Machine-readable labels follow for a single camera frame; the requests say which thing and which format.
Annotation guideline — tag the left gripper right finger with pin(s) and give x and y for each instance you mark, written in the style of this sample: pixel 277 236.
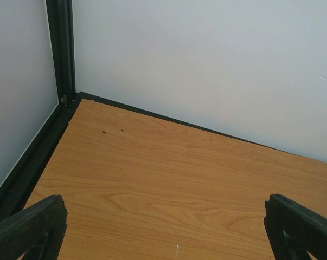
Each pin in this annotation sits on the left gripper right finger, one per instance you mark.
pixel 294 231

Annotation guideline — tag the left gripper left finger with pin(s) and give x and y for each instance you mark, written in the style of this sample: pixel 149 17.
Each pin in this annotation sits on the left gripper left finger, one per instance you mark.
pixel 36 232

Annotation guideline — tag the left black frame post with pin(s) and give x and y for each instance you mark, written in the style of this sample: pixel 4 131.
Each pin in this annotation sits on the left black frame post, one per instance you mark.
pixel 36 93

